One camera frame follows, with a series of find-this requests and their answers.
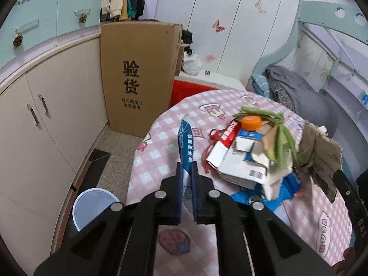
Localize blue plastic bag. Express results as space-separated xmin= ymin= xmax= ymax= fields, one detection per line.
xmin=230 ymin=174 xmax=302 ymax=212

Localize white wardrobe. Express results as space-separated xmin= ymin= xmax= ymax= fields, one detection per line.
xmin=155 ymin=0 xmax=305 ymax=87

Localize large brown cardboard box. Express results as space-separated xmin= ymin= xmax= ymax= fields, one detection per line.
xmin=100 ymin=20 xmax=184 ymax=138

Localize white plastic waste bin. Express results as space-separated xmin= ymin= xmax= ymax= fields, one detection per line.
xmin=72 ymin=188 xmax=121 ymax=232

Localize white plastic bag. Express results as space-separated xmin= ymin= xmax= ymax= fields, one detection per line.
xmin=182 ymin=54 xmax=202 ymax=76

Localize red string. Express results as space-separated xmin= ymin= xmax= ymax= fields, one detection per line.
xmin=203 ymin=129 xmax=227 ymax=174

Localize green vegetable stalks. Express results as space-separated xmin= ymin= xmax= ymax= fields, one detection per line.
xmin=233 ymin=106 xmax=299 ymax=170

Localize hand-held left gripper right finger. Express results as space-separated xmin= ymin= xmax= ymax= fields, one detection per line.
xmin=191 ymin=161 xmax=335 ymax=276

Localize dark floor mat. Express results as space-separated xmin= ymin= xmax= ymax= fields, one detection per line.
xmin=72 ymin=148 xmax=111 ymax=193

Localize blue checked bedding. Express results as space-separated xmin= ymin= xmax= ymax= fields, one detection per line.
xmin=250 ymin=73 xmax=270 ymax=96

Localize blue snack packet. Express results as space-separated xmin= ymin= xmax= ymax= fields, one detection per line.
xmin=177 ymin=119 xmax=196 ymax=214

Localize red bench with white top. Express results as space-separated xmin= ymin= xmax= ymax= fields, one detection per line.
xmin=170 ymin=72 xmax=245 ymax=107

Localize teal drawer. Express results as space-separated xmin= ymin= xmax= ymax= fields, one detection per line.
xmin=57 ymin=0 xmax=102 ymax=36
xmin=0 ymin=1 xmax=59 ymax=69

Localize cream cabinet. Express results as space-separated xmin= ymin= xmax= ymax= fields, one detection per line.
xmin=0 ymin=23 xmax=110 ymax=265

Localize orange bottle cap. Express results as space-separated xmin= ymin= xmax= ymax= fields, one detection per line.
xmin=241 ymin=116 xmax=262 ymax=130

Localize plaid cloth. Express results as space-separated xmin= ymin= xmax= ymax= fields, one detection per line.
xmin=269 ymin=79 xmax=294 ymax=111

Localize teal bed frame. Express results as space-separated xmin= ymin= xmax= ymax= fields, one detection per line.
xmin=246 ymin=0 xmax=368 ymax=92

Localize red snack packet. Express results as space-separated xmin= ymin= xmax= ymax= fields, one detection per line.
xmin=220 ymin=121 xmax=242 ymax=148

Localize torn white cardboard piece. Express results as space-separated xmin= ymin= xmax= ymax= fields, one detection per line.
xmin=251 ymin=147 xmax=294 ymax=201

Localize black clothing pile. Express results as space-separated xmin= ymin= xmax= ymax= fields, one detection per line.
xmin=181 ymin=30 xmax=193 ymax=56

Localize grey blanket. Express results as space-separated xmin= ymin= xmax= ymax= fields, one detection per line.
xmin=264 ymin=65 xmax=340 ymax=138

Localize brown cardboard scrap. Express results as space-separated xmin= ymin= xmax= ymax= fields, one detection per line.
xmin=260 ymin=124 xmax=281 ymax=161

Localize metal cabinet handle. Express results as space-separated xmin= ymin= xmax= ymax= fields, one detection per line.
xmin=27 ymin=103 xmax=39 ymax=126
xmin=38 ymin=93 xmax=49 ymax=117

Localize brown paper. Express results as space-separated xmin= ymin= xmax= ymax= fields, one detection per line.
xmin=297 ymin=122 xmax=344 ymax=203

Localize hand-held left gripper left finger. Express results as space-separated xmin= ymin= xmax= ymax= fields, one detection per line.
xmin=33 ymin=162 xmax=184 ymax=276

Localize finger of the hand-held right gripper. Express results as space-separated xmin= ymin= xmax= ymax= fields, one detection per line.
xmin=331 ymin=170 xmax=368 ymax=249

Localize flattened white carton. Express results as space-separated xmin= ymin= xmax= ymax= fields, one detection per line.
xmin=205 ymin=129 xmax=272 ymax=190

